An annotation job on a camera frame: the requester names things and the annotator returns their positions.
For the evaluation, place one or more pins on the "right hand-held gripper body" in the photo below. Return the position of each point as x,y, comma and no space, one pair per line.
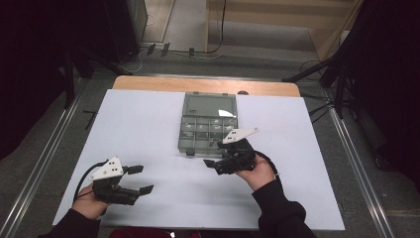
239,157

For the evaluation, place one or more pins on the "grey clear plastic organizer box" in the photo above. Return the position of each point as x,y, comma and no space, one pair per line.
204,115

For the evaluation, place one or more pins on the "person's left hand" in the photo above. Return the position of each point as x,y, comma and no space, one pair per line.
87,205

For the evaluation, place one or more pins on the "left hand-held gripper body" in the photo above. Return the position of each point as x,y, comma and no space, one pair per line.
109,190

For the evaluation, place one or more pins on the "metal floor rail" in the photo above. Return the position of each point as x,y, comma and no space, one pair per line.
43,158
360,172

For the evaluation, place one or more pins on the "black computer tower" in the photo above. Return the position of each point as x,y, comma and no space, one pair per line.
124,26

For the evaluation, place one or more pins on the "white table mat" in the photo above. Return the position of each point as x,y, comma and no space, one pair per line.
148,125

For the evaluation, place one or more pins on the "black power plug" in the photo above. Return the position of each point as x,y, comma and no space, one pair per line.
165,49
191,52
151,49

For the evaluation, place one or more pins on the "black tripod stand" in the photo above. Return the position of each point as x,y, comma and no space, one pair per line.
336,76

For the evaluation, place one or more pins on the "person's right hand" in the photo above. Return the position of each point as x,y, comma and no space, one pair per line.
261,173

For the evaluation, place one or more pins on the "wooden table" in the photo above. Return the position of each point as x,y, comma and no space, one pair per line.
165,84

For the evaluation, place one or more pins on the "black metal stand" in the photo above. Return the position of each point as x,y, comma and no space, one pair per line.
69,79

